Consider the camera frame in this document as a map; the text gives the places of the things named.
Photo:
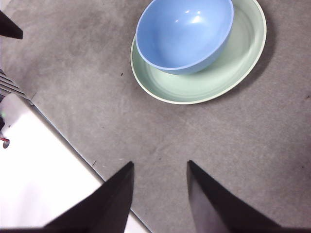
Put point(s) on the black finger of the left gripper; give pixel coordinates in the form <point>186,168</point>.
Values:
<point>9,29</point>

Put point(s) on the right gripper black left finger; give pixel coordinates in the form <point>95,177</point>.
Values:
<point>102,208</point>

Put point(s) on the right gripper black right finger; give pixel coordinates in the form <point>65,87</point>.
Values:
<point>213,208</point>

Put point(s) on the pale green plate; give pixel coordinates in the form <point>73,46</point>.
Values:
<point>194,85</point>

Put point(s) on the blue ribbed bowl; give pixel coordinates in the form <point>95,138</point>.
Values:
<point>179,36</point>

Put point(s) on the small dark wheel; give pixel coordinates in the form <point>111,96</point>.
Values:
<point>5,144</point>

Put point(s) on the ribbed grey metal rail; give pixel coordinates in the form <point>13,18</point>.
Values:
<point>9,85</point>

